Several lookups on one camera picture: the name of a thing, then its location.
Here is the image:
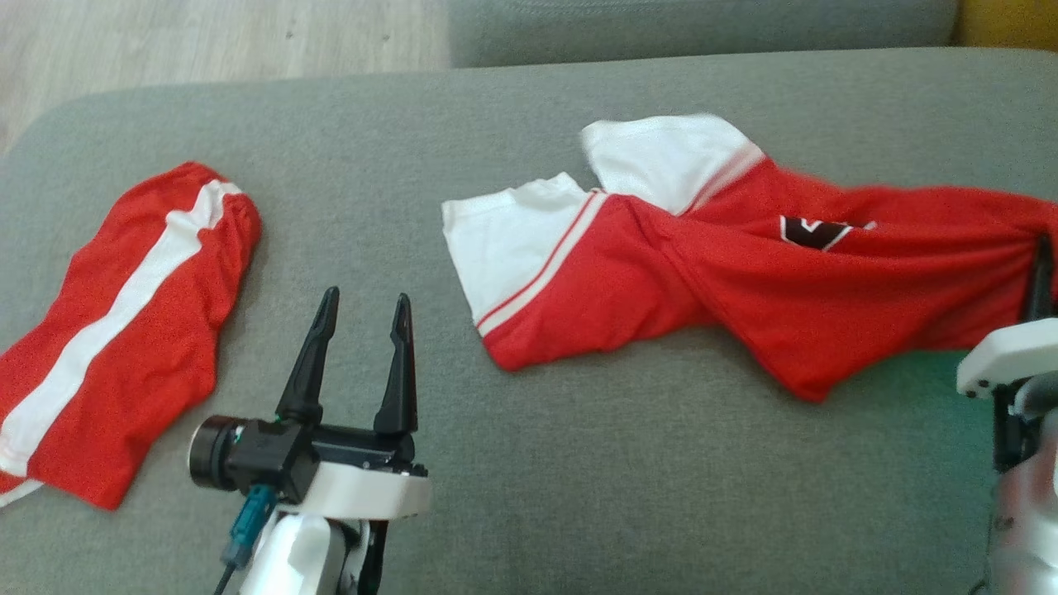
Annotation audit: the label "large grey ottoman cushion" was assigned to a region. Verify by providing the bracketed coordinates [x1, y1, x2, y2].
[0, 47, 1058, 595]

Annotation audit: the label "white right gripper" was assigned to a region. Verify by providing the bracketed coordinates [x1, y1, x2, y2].
[956, 233, 1058, 400]

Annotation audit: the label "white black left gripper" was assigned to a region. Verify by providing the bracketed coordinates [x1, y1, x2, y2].
[275, 286, 433, 521]

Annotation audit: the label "red shorts with white stripe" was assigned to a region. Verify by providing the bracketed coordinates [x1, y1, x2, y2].
[0, 160, 264, 512]

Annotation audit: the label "wide yellow sofa back cushion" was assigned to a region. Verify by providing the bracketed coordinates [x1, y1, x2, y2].
[957, 0, 1058, 52]

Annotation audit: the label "red white sports jersey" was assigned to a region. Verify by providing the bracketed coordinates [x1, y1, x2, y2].
[441, 113, 1058, 404]

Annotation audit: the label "black cable with teal plug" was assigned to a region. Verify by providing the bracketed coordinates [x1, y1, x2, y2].
[213, 485, 279, 595]

